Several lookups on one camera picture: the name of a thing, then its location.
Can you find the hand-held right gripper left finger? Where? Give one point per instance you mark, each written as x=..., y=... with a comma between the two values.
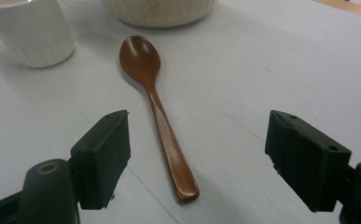
x=105, y=161

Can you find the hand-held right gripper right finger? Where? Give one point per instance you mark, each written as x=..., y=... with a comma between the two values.
x=308, y=165

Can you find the brown wooden spoon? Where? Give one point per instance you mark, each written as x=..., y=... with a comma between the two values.
x=141, y=60

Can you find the white cup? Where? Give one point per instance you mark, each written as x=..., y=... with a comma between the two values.
x=35, y=34

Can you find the beige rice container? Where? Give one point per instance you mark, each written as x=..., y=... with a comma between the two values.
x=159, y=14

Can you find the wooden table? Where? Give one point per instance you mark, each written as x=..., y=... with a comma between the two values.
x=355, y=6

